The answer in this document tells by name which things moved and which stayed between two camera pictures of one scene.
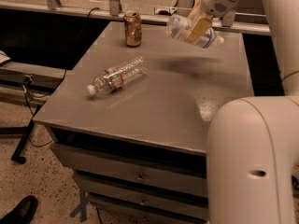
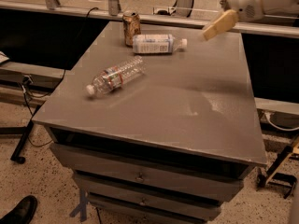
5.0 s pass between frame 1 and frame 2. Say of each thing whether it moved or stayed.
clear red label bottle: stayed
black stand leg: stayed
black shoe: stayed
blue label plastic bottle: moved
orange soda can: stayed
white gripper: moved
